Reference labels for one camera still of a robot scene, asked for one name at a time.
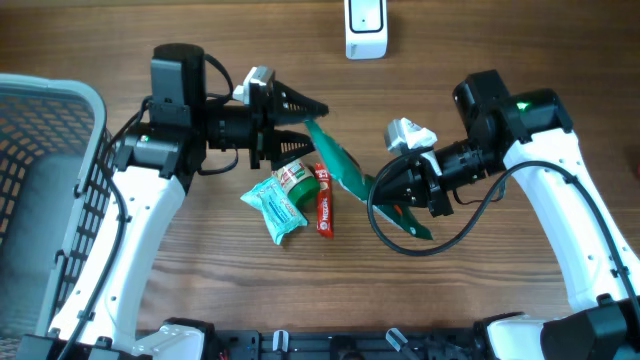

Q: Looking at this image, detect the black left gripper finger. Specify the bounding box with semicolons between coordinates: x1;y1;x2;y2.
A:
269;130;315;170
272;81;329;126

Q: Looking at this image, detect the green lid spice jar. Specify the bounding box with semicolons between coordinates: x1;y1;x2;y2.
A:
273;159;320;208

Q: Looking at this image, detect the green 3M gloves package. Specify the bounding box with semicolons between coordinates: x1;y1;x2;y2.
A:
305;120;433;240

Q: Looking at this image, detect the teal tissue pack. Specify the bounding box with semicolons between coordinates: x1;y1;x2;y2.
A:
240;177;308;246

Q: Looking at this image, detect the red coffee stick sachet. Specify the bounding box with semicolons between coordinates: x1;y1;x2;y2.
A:
314;163;334;238

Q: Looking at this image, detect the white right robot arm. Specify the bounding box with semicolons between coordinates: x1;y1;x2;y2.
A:
367;70;639;359

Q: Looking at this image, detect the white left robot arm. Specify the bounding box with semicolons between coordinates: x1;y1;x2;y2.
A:
17;43;329;359

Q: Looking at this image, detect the white barcode scanner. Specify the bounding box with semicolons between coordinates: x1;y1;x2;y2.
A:
344;0;389;60

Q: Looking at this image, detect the black mesh shopping basket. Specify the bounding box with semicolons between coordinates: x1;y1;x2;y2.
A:
1;74;110;359

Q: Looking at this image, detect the black left camera cable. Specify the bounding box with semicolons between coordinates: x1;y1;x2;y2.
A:
57;52;241;360

